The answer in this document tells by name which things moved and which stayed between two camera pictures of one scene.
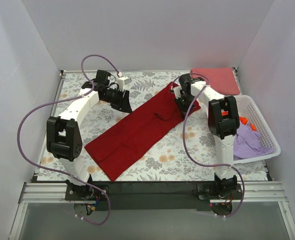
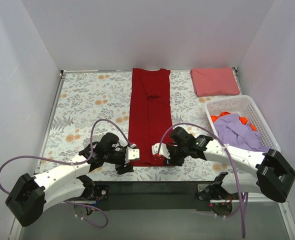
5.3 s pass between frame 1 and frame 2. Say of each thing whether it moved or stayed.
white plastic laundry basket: stayed
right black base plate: stayed
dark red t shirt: moved
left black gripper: moved
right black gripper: moved
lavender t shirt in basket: stayed
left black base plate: stayed
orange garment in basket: stayed
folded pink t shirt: stayed
